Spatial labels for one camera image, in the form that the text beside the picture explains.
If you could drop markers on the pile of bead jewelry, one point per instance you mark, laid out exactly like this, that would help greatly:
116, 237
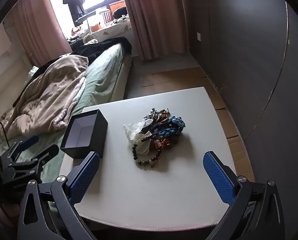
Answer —
164, 135

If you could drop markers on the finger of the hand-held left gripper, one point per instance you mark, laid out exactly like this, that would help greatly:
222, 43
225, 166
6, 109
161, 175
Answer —
28, 140
47, 152

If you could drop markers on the flattened cardboard sheets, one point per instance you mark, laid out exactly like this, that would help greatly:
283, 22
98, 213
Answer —
239, 150

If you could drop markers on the dark clothes heap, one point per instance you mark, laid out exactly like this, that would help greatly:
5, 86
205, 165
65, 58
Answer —
101, 43

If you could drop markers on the pink curtain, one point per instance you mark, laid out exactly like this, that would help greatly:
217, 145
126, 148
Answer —
38, 25
154, 17

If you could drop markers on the beige blanket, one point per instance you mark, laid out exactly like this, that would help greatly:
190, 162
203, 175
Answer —
53, 87

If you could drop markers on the black jewelry box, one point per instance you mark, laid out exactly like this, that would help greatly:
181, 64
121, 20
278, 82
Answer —
84, 135

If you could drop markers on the white plastic bag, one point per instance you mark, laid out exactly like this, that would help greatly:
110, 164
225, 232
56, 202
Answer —
135, 132

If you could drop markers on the orange box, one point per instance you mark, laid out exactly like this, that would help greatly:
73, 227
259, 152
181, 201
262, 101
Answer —
119, 5

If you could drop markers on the floral window seat cushion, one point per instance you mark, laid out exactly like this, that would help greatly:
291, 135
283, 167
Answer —
111, 30

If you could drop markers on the bed with green sheet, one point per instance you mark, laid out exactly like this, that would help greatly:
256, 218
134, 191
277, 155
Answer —
101, 72

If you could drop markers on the pink fluffy blanket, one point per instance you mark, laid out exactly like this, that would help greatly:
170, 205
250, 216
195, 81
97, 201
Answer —
71, 100

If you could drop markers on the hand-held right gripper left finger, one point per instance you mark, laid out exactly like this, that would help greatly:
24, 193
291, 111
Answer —
85, 177

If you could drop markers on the white wall outlet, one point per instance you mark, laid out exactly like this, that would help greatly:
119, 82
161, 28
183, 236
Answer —
199, 36

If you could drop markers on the person's left hand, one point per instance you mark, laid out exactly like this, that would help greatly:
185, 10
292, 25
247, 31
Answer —
12, 208

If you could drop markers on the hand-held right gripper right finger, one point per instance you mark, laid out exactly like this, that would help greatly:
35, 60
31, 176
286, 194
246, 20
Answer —
217, 177

